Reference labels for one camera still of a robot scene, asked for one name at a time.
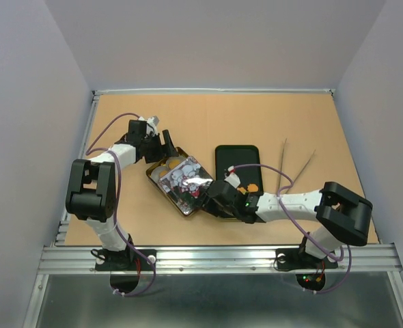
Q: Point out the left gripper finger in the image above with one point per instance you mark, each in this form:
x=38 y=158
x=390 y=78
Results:
x=154 y=156
x=168 y=147

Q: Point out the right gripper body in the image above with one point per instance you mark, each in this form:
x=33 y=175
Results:
x=202 y=204

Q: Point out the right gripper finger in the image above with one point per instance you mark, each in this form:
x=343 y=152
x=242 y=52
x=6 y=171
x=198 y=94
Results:
x=216 y=211
x=213 y=194

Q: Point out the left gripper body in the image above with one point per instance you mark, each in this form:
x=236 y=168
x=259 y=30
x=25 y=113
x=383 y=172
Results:
x=152 y=143

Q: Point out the round tan biscuit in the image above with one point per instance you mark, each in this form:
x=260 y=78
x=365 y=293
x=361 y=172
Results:
x=173 y=163

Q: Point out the gold cookie tin base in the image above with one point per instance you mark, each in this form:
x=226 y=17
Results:
x=149 y=171

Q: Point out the gold tin lid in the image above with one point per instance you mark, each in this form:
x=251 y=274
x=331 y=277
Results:
x=185 y=185

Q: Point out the metal tongs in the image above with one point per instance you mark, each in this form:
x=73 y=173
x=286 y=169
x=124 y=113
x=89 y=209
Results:
x=298 y=159

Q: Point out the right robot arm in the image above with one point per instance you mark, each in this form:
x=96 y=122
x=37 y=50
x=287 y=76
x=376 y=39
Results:
x=328 y=218

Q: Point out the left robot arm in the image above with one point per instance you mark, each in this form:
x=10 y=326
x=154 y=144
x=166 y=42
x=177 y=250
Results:
x=94 y=185

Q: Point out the white paper cup back right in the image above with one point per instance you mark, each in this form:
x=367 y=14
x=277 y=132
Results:
x=171 y=158

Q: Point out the white paper cup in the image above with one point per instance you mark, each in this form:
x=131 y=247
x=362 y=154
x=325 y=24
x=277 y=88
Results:
x=171 y=158
x=155 y=173

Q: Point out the white paper cup back left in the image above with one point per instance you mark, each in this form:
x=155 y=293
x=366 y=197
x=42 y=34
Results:
x=155 y=173

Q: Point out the black tray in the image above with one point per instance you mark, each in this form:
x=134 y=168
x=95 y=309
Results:
x=229 y=155

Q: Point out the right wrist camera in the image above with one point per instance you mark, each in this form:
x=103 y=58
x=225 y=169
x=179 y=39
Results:
x=231 y=177

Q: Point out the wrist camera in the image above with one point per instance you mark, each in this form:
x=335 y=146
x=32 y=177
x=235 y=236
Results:
x=152 y=125
x=231 y=177

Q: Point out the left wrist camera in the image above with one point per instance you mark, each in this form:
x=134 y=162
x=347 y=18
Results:
x=152 y=125

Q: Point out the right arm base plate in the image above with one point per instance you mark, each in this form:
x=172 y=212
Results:
x=289 y=259

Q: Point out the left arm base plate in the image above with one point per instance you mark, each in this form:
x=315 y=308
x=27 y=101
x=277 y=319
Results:
x=127 y=260

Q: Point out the aluminium front rail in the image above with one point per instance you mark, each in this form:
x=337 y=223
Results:
x=214 y=259

